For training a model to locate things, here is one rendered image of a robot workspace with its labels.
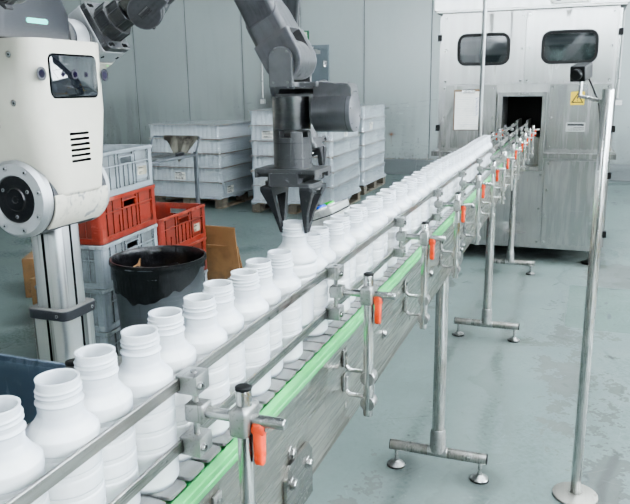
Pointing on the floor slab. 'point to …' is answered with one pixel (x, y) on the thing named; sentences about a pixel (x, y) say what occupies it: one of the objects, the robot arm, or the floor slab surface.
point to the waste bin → (155, 279)
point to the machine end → (535, 104)
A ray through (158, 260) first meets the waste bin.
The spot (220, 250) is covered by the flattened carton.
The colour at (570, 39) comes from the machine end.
